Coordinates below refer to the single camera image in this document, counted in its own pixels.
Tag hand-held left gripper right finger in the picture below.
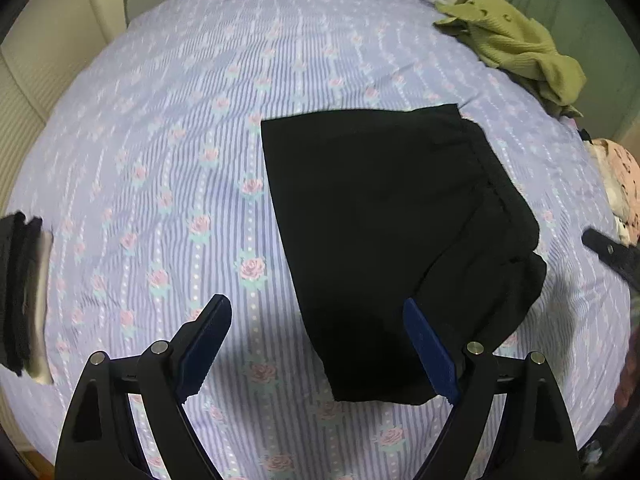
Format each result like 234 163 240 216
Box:
402 297 583 480

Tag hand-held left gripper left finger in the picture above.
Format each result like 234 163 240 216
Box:
54 293 233 480

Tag olive green garment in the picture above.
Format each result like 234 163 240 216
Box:
433 0 587 119

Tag white louvred wardrobe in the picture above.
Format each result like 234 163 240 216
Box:
0 0 132 213

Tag folded black garment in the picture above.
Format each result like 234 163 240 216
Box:
0 212 47 377

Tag pink printed garment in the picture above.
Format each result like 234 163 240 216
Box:
591 138 640 248

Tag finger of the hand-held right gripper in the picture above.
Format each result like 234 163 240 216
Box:
582 228 640 292

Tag folded grey garment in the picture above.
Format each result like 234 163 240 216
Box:
26 231 55 387

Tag green curtain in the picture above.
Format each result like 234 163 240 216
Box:
492 0 640 147

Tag black pants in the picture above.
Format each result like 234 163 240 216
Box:
260 103 548 406

